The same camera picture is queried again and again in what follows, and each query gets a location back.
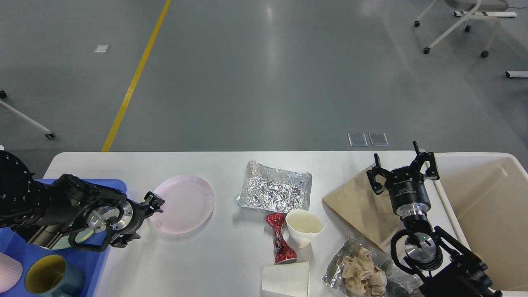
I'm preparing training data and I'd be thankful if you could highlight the pink plate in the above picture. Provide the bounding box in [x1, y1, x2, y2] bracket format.
[150, 174, 215, 234]

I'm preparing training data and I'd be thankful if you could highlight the crumpled aluminium foil sheet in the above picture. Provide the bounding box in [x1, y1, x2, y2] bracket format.
[235, 160, 313, 214]

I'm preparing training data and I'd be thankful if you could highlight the light green plate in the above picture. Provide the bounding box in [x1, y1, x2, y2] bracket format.
[50, 229, 94, 250]

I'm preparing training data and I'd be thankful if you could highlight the beige plastic bin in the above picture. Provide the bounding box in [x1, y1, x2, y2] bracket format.
[435, 153, 528, 297]

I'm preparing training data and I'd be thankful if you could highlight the foil with crumpled tissue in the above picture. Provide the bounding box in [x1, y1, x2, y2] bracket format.
[323, 238, 423, 297]

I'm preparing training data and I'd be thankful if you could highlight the red foil wrapper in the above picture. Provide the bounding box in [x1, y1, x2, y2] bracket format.
[266, 212, 297, 265]

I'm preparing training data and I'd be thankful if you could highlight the dark teal mug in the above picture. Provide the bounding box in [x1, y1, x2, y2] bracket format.
[24, 255, 85, 297]

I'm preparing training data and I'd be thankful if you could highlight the white bar on floor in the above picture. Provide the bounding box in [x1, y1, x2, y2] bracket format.
[505, 70, 528, 78]

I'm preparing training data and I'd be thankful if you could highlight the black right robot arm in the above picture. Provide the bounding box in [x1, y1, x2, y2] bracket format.
[366, 141, 503, 297]

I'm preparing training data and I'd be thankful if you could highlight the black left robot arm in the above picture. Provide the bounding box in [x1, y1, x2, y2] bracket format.
[0, 150, 165, 252]

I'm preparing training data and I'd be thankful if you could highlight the white paper cup lying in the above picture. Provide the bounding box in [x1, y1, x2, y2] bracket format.
[262, 262, 310, 297]

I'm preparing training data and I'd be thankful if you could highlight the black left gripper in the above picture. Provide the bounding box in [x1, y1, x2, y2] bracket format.
[85, 191, 165, 248]

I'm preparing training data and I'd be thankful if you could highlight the crumpled white paper cup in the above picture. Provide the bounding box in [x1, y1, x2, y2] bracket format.
[285, 209, 326, 248]

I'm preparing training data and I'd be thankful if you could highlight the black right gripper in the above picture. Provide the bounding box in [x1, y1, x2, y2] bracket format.
[366, 141, 440, 217]

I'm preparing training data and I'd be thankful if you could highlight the white chair base left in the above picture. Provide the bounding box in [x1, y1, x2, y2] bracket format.
[0, 89, 56, 140]

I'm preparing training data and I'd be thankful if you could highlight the white office chair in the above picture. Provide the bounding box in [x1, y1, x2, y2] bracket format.
[423, 0, 510, 58]

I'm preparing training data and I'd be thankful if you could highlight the brown paper bag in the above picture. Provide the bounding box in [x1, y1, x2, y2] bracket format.
[322, 167, 402, 254]

